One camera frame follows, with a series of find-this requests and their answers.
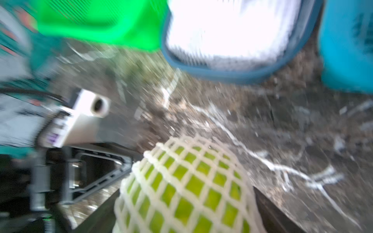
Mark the teal plastic basket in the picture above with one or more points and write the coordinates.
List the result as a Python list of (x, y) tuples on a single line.
[(345, 43)]

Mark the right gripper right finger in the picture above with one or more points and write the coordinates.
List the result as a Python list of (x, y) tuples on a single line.
[(274, 220)]

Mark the custard apple green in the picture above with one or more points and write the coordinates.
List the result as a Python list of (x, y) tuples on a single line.
[(189, 195)]

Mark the grey bin of foam nets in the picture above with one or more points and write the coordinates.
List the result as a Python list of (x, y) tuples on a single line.
[(240, 42)]

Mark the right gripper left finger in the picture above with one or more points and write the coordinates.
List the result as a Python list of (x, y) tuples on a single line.
[(102, 220)]

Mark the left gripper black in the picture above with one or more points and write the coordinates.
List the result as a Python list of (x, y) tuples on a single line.
[(33, 187)]

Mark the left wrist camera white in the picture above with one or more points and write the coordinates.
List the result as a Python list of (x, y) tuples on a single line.
[(77, 122)]

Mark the green plastic basket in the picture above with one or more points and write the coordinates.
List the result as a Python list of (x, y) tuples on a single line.
[(133, 24)]

